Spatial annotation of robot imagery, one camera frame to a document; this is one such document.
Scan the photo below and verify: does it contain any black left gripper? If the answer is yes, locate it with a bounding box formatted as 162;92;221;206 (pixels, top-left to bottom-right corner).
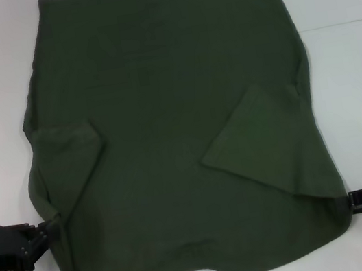
0;213;69;271

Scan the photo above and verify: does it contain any dark green t-shirt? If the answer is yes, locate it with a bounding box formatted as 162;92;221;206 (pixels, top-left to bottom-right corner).
0;0;362;271

